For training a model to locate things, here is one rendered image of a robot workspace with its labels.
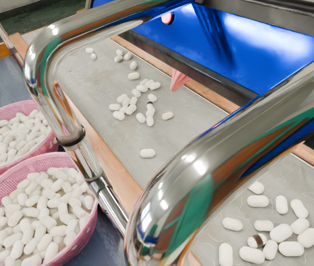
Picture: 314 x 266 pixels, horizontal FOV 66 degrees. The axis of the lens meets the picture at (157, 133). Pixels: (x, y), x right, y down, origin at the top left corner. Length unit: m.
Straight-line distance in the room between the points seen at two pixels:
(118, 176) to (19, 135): 0.37
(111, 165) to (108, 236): 0.15
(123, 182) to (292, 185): 0.33
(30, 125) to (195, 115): 0.47
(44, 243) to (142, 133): 0.32
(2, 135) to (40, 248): 0.40
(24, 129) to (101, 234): 0.40
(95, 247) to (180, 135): 0.31
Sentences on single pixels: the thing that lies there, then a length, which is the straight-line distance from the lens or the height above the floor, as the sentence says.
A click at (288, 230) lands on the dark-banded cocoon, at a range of 0.47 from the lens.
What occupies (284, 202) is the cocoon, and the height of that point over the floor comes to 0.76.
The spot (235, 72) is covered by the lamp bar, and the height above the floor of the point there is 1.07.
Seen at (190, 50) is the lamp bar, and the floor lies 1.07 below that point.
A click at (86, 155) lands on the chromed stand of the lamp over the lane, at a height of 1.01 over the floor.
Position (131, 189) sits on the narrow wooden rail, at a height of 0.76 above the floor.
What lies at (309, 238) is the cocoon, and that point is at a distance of 0.48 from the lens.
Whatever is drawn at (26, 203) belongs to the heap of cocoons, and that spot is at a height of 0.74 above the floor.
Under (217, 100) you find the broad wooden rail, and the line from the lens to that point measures 0.68.
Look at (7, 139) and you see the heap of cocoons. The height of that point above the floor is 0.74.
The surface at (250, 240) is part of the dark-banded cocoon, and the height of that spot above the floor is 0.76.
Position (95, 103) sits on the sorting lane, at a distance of 0.77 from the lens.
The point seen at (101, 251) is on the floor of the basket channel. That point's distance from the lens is 0.56.
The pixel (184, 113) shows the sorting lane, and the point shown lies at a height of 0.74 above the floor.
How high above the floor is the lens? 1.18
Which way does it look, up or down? 45 degrees down
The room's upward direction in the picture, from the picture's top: 11 degrees counter-clockwise
